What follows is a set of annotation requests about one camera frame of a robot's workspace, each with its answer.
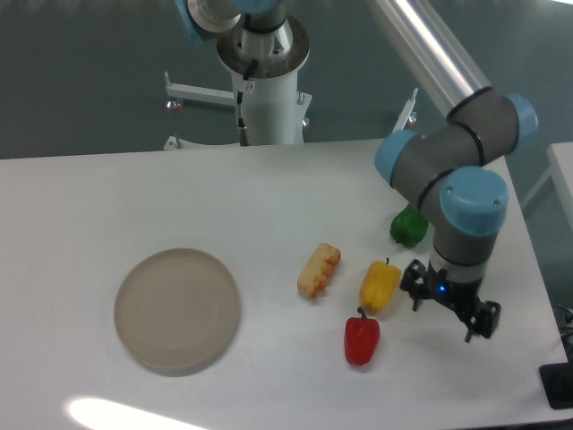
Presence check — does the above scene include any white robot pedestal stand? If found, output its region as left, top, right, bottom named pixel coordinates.
left=161, top=15, right=421, bottom=152

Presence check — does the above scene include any beige round plate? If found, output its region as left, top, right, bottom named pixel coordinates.
left=114, top=248, right=240, bottom=377

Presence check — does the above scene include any yellow bell pepper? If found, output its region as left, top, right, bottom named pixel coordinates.
left=359, top=258, right=402, bottom=314

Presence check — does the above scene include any black box at edge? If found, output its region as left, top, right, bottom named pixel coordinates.
left=539, top=363, right=572, bottom=410

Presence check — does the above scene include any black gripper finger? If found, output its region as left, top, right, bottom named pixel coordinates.
left=399, top=259, right=431, bottom=312
left=461, top=298, right=501, bottom=343

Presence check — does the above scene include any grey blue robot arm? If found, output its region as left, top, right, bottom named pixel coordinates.
left=174, top=1, right=538, bottom=338

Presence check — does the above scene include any orange corn cob toy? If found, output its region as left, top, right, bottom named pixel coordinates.
left=296, top=243, right=341, bottom=299

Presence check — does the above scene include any green bell pepper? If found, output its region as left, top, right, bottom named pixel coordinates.
left=389, top=204, right=429, bottom=248

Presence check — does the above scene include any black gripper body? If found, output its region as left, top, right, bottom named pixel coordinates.
left=425, top=255, right=485, bottom=317

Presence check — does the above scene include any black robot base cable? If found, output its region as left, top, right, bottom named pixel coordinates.
left=235, top=58, right=259, bottom=147

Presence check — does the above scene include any red bell pepper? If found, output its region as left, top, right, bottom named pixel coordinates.
left=344, top=306, right=381, bottom=366

